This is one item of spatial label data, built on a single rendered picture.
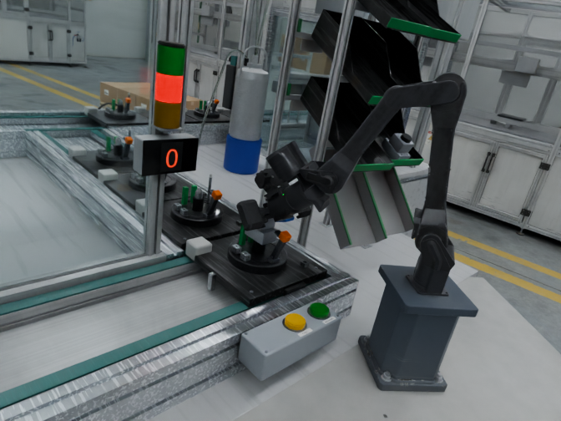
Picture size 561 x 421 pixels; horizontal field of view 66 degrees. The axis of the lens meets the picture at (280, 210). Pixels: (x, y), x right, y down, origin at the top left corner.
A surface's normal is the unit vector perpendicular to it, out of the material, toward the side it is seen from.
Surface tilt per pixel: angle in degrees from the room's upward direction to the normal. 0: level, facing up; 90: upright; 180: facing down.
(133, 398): 90
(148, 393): 90
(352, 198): 45
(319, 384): 0
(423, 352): 90
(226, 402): 0
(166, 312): 0
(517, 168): 90
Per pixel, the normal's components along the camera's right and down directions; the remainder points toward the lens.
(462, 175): -0.60, 0.22
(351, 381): 0.16, -0.91
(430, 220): -0.29, -0.20
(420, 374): 0.13, 0.40
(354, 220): 0.50, -0.36
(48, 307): 0.68, 0.39
